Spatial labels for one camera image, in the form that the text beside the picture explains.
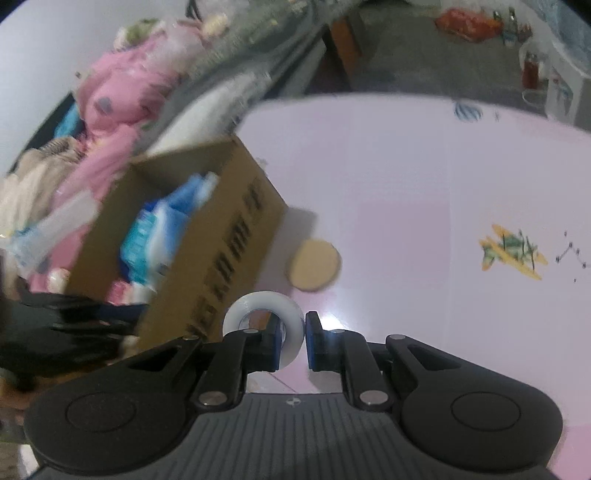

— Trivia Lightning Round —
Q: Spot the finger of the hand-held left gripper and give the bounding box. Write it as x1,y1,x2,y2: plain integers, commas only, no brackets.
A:
28,295,148,324
51,323,134,356

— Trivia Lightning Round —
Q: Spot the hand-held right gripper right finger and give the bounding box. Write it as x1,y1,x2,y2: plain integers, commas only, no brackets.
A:
305,311,467,411

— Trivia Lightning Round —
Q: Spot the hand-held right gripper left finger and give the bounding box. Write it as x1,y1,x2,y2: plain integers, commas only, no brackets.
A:
124,318,284,411

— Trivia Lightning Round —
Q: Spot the translucent white tape roll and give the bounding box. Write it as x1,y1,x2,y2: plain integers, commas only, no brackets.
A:
223,292,306,370

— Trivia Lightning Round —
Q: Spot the blue white wet wipes pack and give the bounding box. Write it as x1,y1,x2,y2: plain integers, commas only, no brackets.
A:
119,199,192,284

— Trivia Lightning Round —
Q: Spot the brown cardboard box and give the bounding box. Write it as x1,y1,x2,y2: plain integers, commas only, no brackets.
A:
65,136,289,356

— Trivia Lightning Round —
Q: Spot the pink wrapped cloth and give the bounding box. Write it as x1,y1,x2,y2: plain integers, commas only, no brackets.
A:
107,279,155,306

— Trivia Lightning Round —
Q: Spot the white plastic wrapped pack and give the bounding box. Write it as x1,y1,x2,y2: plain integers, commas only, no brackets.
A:
9,191,100,273

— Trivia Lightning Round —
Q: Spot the beige cloth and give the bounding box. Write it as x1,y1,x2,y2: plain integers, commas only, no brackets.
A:
0,138,88,236

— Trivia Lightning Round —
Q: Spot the blue white mask pack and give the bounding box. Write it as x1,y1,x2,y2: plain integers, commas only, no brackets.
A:
171,172,220,217

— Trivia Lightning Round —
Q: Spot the cyan cloth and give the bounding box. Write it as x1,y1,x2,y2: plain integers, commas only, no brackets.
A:
53,104,93,139

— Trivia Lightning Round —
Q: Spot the pink dotted quilt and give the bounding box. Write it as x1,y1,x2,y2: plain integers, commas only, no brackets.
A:
25,21,218,298

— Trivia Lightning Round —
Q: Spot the clear plastic bag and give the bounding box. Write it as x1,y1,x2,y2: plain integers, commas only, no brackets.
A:
113,18,162,49

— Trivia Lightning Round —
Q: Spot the grey floral blanket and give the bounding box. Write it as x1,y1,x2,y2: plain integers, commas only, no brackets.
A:
161,0,361,125

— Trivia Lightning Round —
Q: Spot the red bottle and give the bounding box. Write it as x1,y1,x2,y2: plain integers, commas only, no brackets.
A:
521,50,542,90

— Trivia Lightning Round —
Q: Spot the white water dispenser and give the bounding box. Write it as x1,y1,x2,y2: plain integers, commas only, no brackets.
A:
545,41,591,127

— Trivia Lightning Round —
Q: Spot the red plastic bag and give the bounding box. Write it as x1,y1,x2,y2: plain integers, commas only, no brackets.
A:
434,7,504,42

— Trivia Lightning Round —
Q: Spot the brown wooden bed frame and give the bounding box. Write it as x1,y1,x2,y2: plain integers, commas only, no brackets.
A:
323,9,365,90

